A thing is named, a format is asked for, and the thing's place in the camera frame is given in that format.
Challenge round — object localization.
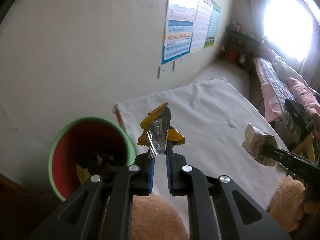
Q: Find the bed with plaid sheet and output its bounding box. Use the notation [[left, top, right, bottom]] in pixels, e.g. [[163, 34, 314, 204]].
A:
[[254, 57, 320, 130]]

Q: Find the light blue blanket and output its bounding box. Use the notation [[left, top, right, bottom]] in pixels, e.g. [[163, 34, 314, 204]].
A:
[[271, 55, 304, 80]]

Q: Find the white chart wall poster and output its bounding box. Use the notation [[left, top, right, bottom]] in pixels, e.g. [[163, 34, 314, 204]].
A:
[[191, 0, 213, 54]]

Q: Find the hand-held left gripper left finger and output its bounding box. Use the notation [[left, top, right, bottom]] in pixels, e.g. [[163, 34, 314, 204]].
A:
[[29, 155, 156, 240]]

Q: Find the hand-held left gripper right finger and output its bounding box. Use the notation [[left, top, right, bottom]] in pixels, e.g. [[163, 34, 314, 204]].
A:
[[165, 141, 292, 240]]

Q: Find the white table cloth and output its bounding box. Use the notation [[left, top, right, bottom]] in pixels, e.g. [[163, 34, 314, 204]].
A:
[[111, 78, 290, 210]]

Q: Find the wooden chair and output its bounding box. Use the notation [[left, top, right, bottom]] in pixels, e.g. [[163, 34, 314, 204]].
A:
[[291, 132, 317, 163]]

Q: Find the dark storage shelf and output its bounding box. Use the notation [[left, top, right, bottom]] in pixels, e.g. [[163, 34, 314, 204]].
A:
[[220, 26, 260, 74]]

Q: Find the bright window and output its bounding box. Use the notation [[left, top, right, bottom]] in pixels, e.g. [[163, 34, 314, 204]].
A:
[[262, 0, 314, 63]]

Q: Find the pink patterned curtain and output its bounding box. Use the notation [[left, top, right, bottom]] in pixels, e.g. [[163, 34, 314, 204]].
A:
[[247, 0, 268, 40], [300, 0, 320, 90]]

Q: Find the yellow foil snack wrapper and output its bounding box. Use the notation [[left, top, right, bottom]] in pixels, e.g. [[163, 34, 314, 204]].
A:
[[136, 102, 187, 160]]

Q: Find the green chart wall poster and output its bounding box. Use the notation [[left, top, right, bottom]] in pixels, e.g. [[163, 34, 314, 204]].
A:
[[204, 1, 222, 49]]

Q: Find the white carton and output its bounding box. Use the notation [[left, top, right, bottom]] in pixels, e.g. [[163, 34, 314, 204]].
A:
[[241, 123, 279, 168]]

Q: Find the red bin with green rim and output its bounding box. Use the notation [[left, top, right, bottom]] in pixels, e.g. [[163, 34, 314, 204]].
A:
[[48, 116, 137, 202]]

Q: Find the beige plush mat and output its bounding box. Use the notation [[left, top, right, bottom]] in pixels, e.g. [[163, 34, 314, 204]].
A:
[[131, 175, 313, 240]]

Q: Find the purple pillow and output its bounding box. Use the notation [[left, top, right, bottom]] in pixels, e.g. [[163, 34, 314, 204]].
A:
[[260, 39, 278, 58]]

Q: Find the pink floral quilt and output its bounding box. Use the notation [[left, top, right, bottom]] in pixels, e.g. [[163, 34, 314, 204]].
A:
[[287, 77, 320, 117]]

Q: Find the blue alphabet wall poster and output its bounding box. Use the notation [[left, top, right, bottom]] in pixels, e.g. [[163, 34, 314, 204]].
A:
[[161, 0, 200, 65]]

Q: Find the black garment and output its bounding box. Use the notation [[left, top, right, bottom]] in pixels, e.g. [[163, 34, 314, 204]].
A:
[[284, 98, 313, 132]]

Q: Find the orange container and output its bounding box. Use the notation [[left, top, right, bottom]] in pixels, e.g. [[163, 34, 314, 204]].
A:
[[226, 49, 237, 63]]

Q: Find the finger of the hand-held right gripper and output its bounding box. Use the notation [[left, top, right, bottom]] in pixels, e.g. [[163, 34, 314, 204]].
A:
[[266, 135, 320, 172], [280, 164, 320, 181]]

